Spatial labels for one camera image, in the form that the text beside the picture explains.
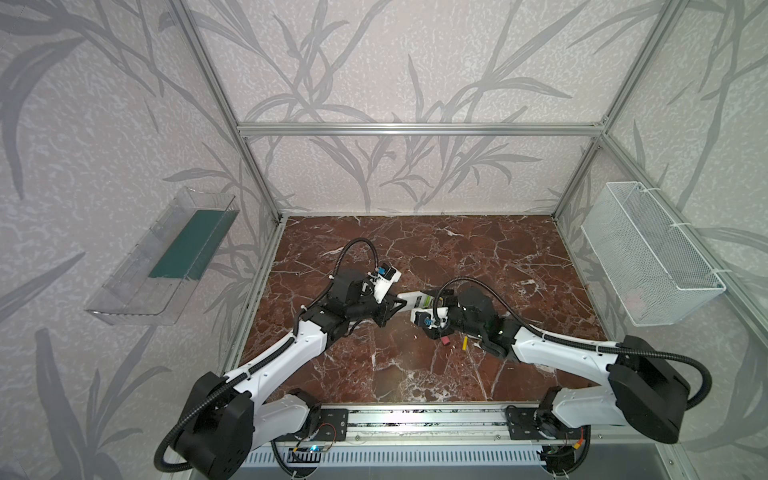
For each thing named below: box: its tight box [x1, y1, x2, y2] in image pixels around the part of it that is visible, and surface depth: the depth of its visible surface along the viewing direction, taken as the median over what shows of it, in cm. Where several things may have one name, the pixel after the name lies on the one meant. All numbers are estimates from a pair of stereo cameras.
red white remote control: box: [394, 290, 435, 312], surface depth 81 cm
